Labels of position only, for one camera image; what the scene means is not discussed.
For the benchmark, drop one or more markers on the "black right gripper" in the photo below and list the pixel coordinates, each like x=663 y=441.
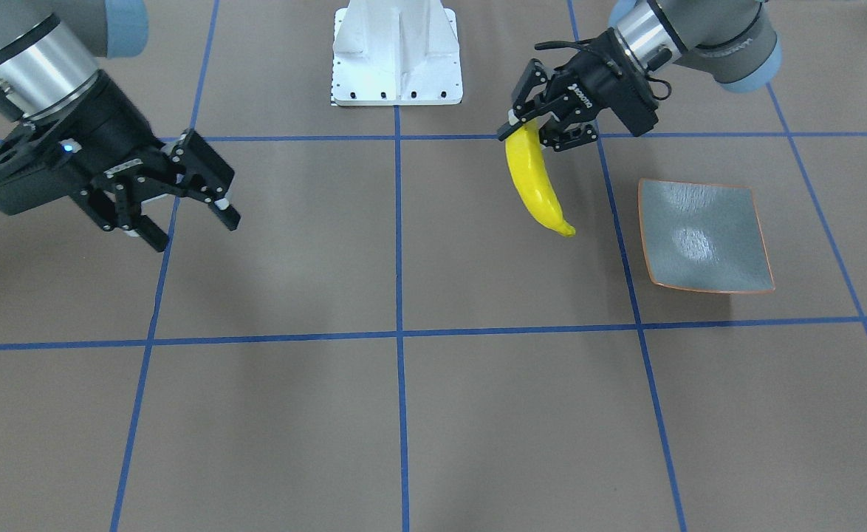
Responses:
x=114 y=123

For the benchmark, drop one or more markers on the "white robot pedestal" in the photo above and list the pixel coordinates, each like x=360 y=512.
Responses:
x=396 y=53

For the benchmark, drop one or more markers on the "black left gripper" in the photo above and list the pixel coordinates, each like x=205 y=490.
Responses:
x=605 y=83

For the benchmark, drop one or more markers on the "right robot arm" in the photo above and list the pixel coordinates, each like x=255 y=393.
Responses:
x=49 y=52

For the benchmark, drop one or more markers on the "grey square plate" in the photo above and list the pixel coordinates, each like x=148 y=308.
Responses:
x=703 y=238

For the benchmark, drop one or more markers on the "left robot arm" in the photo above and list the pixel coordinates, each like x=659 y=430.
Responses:
x=732 y=41

